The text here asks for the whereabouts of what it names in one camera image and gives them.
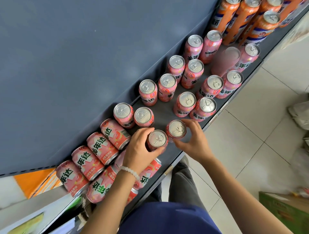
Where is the person's left forearm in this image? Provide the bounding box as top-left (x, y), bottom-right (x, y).
top-left (81, 168), bottom-right (140, 234)

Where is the green cardboard box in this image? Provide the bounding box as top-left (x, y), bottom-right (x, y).
top-left (258, 192), bottom-right (309, 234)

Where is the person's right forearm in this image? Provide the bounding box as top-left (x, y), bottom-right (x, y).
top-left (199, 155), bottom-right (294, 234)

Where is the pink printed soda can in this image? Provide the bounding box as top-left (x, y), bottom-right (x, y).
top-left (113, 103), bottom-right (136, 129)
top-left (199, 30), bottom-right (223, 64)
top-left (173, 91), bottom-right (197, 118)
top-left (183, 34), bottom-right (204, 64)
top-left (180, 59), bottom-right (205, 90)
top-left (134, 107), bottom-right (155, 128)
top-left (158, 73), bottom-right (178, 102)
top-left (146, 130), bottom-right (169, 152)
top-left (166, 120), bottom-right (187, 143)
top-left (189, 97), bottom-right (217, 122)
top-left (167, 55), bottom-right (186, 84)
top-left (138, 79), bottom-right (158, 107)

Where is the navy blue shirt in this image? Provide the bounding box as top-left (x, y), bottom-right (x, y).
top-left (117, 202), bottom-right (222, 234)

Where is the person's right hand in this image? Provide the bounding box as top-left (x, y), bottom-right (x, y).
top-left (173, 119), bottom-right (215, 164)

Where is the pile of pink soda cans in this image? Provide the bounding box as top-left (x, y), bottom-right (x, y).
top-left (55, 43), bottom-right (261, 205)

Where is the colourful snack packet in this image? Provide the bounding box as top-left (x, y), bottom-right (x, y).
top-left (292, 187), bottom-right (309, 198)

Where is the grey metal shelf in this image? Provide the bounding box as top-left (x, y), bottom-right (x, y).
top-left (0, 0), bottom-right (309, 234)

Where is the person's left hand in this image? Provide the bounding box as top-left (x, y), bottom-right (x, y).
top-left (122, 127), bottom-right (167, 175)

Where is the group of orange cans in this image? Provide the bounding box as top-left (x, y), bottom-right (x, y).
top-left (209, 0), bottom-right (262, 46)

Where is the white bead bracelet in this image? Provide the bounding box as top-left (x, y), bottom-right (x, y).
top-left (119, 166), bottom-right (141, 181)

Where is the orange striped soda can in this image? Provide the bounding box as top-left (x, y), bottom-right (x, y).
top-left (241, 0), bottom-right (284, 37)
top-left (277, 0), bottom-right (305, 28)
top-left (238, 10), bottom-right (281, 48)

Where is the orange packet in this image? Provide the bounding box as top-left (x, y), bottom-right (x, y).
top-left (13, 168), bottom-right (64, 199)

